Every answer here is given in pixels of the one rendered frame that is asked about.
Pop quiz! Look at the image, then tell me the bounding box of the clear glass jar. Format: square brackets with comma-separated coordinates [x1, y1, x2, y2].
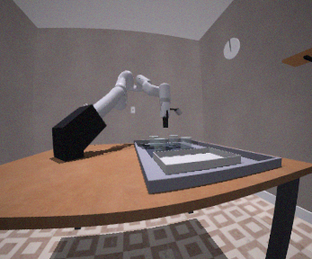
[169, 135, 178, 146]
[149, 136, 159, 147]
[154, 138, 165, 152]
[181, 137, 192, 149]

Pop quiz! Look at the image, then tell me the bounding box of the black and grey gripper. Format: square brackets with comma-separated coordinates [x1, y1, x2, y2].
[160, 102, 170, 128]

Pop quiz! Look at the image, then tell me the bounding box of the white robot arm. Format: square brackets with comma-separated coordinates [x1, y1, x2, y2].
[94, 71, 170, 118]

